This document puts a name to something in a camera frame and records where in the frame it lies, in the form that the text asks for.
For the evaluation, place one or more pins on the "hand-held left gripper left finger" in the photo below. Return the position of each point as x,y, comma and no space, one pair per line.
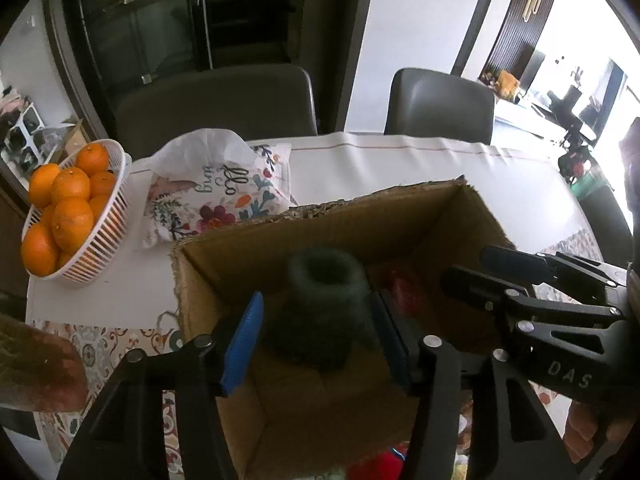
242,347

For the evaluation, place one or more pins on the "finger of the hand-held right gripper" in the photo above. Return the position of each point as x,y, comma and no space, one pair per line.
475,285
515,259

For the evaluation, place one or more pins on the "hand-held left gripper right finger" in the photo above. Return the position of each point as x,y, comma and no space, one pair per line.
395,355

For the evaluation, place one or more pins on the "brown cardboard box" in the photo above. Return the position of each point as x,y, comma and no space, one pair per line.
310,410

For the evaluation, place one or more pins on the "person's right hand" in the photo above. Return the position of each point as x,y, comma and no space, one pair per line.
585,435

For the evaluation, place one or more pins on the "red cloth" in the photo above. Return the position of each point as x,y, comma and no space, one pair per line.
407,290

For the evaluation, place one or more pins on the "dark side chair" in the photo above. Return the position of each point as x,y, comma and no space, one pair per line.
605,220

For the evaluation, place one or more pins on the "red plush toy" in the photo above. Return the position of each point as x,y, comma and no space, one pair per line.
375,466

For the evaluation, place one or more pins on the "floral plastic bag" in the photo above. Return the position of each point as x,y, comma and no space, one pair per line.
250,195

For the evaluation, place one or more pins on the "narrow grey dining chair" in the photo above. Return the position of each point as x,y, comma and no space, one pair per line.
440,105

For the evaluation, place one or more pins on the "white slatted basket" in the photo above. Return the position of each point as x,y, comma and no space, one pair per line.
102,245

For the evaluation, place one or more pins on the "glass vase with dried grass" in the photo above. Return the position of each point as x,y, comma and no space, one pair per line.
35,370

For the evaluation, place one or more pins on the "pile of oranges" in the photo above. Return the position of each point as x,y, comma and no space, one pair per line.
72,215

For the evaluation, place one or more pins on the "wide grey dining chair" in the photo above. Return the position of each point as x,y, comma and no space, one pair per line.
215,105

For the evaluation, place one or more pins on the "dark slatted wall panel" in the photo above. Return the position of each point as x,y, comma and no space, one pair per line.
525,5

